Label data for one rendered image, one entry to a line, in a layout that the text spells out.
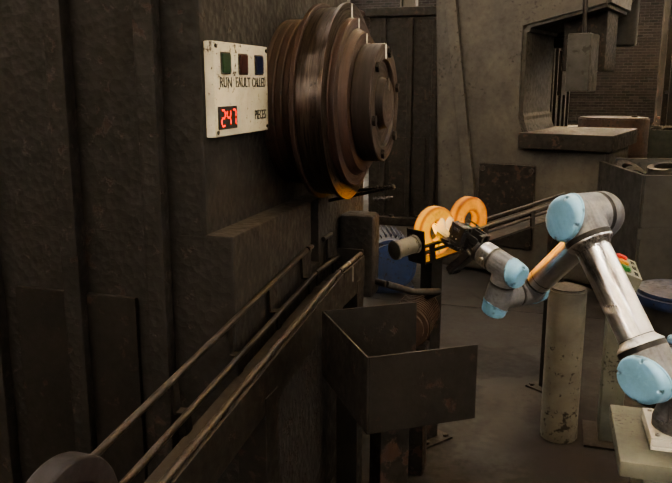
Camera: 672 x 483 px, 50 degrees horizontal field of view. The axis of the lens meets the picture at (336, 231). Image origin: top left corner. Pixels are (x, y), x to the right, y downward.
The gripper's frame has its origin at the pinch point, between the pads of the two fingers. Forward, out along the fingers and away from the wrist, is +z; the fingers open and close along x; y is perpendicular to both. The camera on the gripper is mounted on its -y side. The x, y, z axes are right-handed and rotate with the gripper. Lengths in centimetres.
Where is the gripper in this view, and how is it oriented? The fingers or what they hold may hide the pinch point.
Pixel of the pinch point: (435, 228)
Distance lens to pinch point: 229.8
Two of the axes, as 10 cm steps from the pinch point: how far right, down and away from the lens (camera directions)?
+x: -7.9, 1.2, -6.0
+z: -5.8, -4.5, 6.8
